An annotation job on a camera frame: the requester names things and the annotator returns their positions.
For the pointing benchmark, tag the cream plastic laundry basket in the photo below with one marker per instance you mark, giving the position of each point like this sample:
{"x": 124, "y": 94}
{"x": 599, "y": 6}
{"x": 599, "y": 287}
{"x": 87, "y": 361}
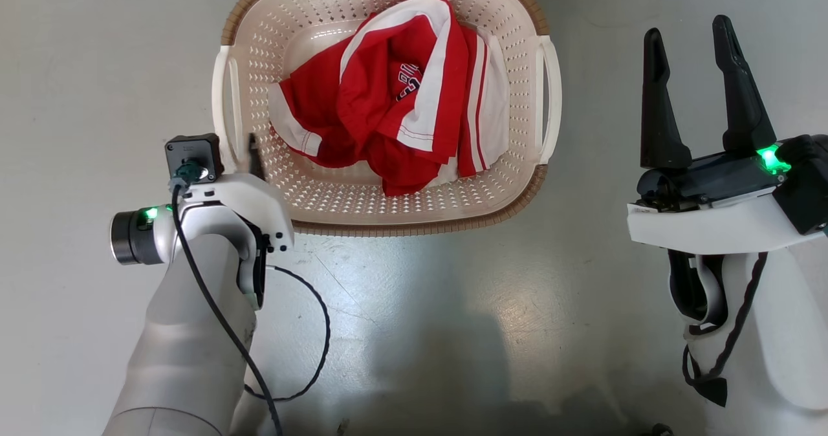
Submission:
{"x": 336, "y": 203}

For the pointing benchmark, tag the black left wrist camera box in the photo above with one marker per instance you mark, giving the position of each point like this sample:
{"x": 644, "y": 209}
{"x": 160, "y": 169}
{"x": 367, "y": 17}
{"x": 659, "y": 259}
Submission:
{"x": 194, "y": 151}

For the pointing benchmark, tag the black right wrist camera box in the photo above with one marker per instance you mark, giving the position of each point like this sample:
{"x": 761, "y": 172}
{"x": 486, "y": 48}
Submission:
{"x": 808, "y": 190}

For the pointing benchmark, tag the red and white garment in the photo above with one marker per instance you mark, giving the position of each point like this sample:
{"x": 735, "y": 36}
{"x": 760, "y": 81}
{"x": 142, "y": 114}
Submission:
{"x": 414, "y": 106}

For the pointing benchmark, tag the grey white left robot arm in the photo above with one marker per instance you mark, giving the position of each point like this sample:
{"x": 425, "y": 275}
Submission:
{"x": 184, "y": 332}

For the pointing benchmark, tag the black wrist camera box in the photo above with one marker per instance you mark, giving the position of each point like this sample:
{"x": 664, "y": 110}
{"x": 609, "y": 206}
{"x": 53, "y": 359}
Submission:
{"x": 194, "y": 151}
{"x": 808, "y": 190}

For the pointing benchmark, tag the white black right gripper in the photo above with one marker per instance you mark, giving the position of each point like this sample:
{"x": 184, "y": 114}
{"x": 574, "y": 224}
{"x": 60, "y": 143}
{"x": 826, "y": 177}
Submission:
{"x": 705, "y": 226}

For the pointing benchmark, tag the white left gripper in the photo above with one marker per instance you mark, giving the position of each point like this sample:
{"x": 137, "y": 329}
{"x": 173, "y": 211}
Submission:
{"x": 252, "y": 196}

